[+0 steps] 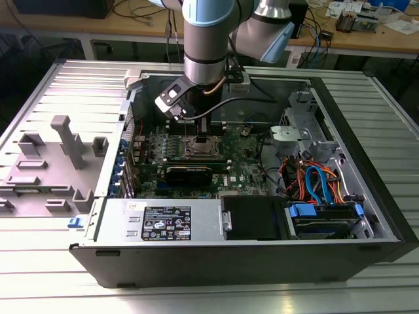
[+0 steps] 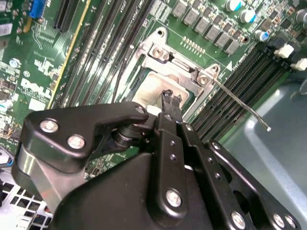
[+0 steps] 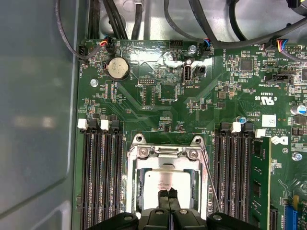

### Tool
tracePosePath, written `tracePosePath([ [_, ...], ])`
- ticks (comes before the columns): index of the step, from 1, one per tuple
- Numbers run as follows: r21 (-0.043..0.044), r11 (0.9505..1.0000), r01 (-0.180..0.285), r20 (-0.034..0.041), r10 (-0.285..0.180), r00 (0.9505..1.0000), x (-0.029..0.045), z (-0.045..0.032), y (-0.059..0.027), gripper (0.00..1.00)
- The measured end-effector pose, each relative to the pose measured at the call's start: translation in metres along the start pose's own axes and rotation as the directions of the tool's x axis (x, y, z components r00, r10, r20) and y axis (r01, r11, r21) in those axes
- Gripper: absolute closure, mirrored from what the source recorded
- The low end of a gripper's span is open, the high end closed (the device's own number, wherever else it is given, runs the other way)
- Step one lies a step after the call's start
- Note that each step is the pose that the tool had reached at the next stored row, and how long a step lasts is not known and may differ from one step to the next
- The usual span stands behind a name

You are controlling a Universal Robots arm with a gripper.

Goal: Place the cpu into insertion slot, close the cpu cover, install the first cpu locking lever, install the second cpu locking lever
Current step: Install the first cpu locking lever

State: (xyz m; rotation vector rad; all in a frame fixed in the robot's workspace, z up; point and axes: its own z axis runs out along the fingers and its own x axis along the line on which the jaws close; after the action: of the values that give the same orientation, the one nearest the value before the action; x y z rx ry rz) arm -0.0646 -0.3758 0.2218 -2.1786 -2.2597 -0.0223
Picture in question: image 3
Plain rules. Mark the black RAM slot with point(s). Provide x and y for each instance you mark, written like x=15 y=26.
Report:
x=97 y=179
x=244 y=179
x=118 y=179
x=221 y=179

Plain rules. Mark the black square chip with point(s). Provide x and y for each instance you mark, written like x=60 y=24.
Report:
x=246 y=64

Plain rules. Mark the silver board screw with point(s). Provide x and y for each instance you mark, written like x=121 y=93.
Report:
x=94 y=83
x=192 y=49
x=297 y=157

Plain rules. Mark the thin metal locking lever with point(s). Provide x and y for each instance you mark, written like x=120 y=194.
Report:
x=210 y=179

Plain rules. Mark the green RAM stick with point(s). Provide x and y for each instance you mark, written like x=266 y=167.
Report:
x=260 y=179

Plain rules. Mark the CPU socket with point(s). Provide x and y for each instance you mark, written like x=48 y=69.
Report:
x=139 y=140

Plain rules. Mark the green motherboard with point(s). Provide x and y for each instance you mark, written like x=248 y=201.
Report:
x=168 y=107

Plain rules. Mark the blue expansion slot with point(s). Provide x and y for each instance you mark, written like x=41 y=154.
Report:
x=292 y=215

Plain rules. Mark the internal USB port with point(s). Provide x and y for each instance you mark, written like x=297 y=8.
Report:
x=187 y=73

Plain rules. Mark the white board sticker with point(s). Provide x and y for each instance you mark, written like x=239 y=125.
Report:
x=268 y=121

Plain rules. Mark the white-latched RAM slot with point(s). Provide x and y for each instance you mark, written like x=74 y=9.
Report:
x=232 y=179
x=86 y=179
x=108 y=179

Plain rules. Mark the coin cell battery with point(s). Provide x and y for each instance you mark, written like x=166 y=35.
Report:
x=118 y=67

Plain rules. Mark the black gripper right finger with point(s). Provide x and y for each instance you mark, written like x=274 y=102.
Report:
x=185 y=219

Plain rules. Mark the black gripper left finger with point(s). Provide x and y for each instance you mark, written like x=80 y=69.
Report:
x=159 y=218

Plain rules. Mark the silver CPU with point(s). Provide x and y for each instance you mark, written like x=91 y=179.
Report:
x=151 y=189

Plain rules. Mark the silver blue capacitor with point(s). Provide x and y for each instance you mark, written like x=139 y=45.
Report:
x=299 y=109

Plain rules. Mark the black open PC case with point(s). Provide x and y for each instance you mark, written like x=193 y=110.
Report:
x=36 y=119

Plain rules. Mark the metal socket cover frame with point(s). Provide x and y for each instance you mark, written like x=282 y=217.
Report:
x=146 y=162

